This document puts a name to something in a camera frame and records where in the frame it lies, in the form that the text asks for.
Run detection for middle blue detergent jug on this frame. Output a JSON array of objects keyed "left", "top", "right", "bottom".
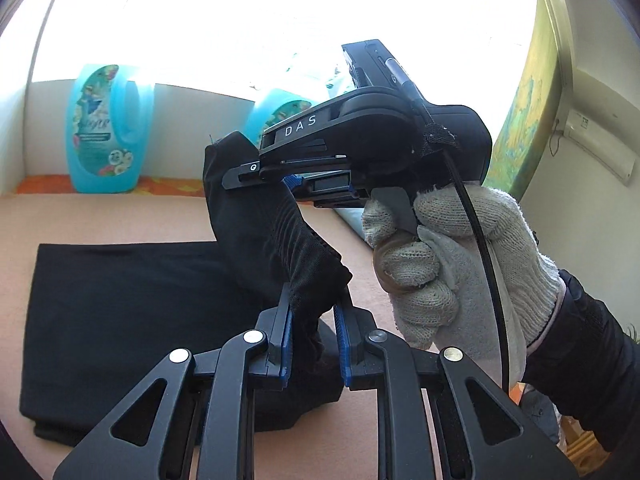
[{"left": 242, "top": 89, "right": 314, "bottom": 148}]

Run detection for right white knit glove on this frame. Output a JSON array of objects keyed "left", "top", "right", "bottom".
[{"left": 362, "top": 184, "right": 566, "bottom": 387}]

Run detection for blue detergent jug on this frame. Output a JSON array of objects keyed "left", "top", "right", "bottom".
[
  {"left": 65, "top": 64, "right": 155, "bottom": 194},
  {"left": 242, "top": 89, "right": 314, "bottom": 148}
]

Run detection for right forearm black sleeve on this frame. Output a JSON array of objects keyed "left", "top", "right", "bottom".
[{"left": 524, "top": 270, "right": 639, "bottom": 452}]

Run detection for folded blue grey jeans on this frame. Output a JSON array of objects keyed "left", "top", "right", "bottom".
[{"left": 334, "top": 208, "right": 366, "bottom": 240}]

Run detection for landscape painting scroll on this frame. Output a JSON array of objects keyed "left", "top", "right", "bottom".
[{"left": 485, "top": 0, "right": 562, "bottom": 200}]

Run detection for left blue detergent jug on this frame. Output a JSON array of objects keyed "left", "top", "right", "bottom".
[{"left": 65, "top": 64, "right": 155, "bottom": 194}]

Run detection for white air conditioner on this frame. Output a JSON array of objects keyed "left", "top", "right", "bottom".
[{"left": 563, "top": 110, "right": 637, "bottom": 185}]

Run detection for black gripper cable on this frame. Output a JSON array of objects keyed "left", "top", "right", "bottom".
[{"left": 387, "top": 58, "right": 511, "bottom": 394}]

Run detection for black shorts yellow pattern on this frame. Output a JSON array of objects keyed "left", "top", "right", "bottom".
[{"left": 20, "top": 132, "right": 352, "bottom": 446}]

